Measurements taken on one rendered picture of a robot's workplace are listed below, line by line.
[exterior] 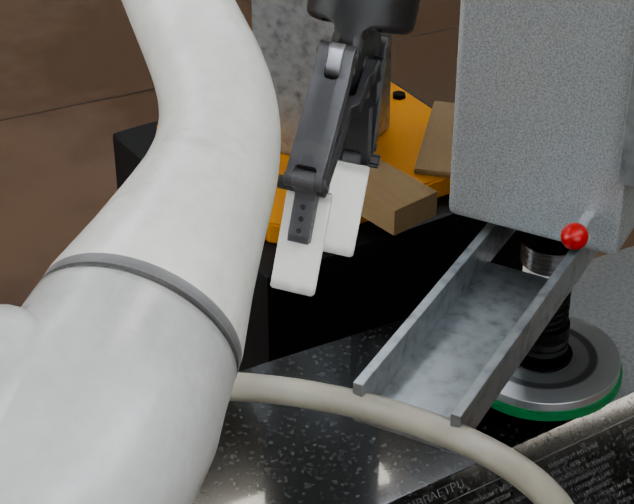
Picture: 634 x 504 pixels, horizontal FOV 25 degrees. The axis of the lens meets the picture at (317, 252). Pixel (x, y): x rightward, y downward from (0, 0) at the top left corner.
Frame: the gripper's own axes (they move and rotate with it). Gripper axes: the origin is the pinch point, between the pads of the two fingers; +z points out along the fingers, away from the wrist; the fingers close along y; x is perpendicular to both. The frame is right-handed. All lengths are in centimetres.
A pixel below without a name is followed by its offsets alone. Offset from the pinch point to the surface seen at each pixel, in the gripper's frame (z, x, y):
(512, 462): 24.5, -16.1, 36.5
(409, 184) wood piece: 19, 12, 145
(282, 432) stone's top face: 43, 14, 79
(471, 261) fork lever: 14, -6, 71
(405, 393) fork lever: 25, -3, 51
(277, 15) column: -5, 41, 150
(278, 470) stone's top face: 46, 13, 72
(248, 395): 25.9, 11.7, 41.0
